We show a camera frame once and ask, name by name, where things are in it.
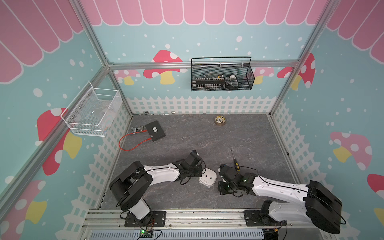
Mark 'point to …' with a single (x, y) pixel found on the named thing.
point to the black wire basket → (221, 73)
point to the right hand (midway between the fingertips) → (217, 189)
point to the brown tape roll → (220, 120)
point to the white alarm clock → (208, 177)
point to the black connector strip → (210, 83)
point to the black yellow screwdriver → (236, 165)
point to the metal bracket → (135, 129)
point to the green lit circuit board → (144, 233)
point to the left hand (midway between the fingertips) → (201, 173)
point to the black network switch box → (155, 130)
